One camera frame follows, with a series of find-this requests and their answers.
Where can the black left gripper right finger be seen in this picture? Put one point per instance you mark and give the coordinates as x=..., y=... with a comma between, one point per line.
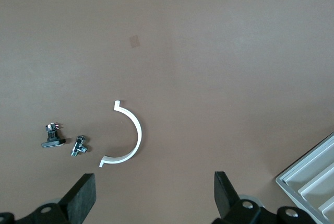
x=227, y=198

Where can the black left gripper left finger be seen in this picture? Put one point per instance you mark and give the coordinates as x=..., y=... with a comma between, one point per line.
x=78, y=198

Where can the white drawer cabinet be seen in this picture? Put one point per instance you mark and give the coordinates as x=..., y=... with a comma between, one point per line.
x=289, y=182

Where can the silver metal pipe fitting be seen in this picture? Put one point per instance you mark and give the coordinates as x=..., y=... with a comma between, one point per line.
x=78, y=147

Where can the black flat-cap push switch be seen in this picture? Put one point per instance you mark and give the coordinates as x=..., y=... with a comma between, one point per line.
x=53, y=143

